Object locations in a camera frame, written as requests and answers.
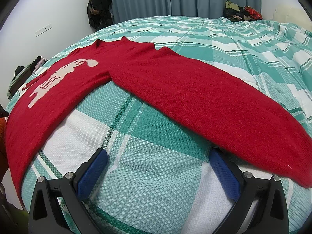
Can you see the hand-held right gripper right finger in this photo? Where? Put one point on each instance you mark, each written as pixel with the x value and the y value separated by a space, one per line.
pixel 224 175

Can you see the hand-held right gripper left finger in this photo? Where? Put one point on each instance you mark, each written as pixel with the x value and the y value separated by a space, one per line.
pixel 92 173

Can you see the red knitted sweater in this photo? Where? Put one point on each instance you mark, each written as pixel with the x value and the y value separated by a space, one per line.
pixel 170 82

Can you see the pile of dark clothes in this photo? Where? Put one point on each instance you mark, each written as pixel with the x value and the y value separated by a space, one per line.
pixel 26 69

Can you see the heap of mixed clothes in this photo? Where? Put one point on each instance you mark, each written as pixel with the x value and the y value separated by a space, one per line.
pixel 241 12

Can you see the hanging dark clothes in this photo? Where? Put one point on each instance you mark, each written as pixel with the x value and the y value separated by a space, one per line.
pixel 100 4

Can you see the teal plaid bed sheet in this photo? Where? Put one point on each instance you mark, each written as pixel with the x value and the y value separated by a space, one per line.
pixel 146 151

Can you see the cream headboard cushion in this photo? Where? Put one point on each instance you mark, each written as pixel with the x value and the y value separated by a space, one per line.
pixel 287 14

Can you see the white wall switch panel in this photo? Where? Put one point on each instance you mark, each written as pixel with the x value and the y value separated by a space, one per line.
pixel 43 30

